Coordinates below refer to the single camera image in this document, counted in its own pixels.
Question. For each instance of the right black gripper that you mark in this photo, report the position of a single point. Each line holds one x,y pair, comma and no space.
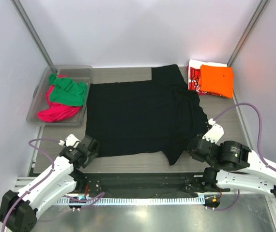
201,136

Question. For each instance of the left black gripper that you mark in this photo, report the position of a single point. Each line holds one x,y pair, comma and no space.
92,154

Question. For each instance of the black t-shirt blue logo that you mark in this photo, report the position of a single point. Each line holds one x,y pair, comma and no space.
158,115

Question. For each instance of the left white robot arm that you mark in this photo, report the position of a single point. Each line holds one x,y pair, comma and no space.
20,210

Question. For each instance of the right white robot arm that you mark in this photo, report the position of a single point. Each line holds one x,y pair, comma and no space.
232,165

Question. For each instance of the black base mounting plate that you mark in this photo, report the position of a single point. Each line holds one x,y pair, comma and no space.
191,182

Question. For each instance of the pink t-shirt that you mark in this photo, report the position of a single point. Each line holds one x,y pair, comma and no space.
56,111

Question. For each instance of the clear plastic bin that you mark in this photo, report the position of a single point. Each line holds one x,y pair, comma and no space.
78,73

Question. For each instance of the green t-shirt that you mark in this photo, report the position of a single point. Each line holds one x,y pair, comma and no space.
67,91

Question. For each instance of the orange folded t-shirt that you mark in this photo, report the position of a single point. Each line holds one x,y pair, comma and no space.
216,80

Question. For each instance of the red white folded t-shirt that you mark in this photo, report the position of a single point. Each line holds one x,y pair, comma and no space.
193,71

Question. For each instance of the slotted white cable duct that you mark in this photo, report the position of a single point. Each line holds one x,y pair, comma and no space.
127,202

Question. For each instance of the right aluminium frame post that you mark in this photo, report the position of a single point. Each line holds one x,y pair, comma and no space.
248,30

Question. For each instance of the aluminium frame post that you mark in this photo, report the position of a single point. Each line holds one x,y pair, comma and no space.
248,30
33,33

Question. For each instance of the left aluminium frame post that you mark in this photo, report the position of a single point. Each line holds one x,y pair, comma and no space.
33,33

